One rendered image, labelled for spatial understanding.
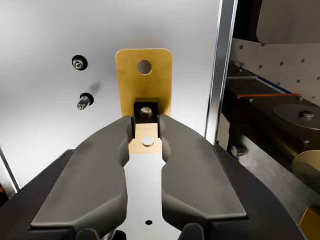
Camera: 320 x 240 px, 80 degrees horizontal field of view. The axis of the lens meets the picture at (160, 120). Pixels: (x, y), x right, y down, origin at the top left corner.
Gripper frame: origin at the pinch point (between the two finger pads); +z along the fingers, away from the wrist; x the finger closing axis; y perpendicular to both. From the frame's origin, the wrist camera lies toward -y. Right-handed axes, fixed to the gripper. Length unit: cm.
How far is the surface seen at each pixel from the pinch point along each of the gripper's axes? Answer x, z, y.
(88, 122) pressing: -5.3, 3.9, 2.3
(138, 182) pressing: -1.2, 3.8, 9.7
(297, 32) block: 13.1, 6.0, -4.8
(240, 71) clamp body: 17.8, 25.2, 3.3
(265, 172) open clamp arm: 9.7, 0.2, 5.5
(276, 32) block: 11.3, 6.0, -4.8
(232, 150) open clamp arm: 8.3, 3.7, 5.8
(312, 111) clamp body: 17.2, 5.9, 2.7
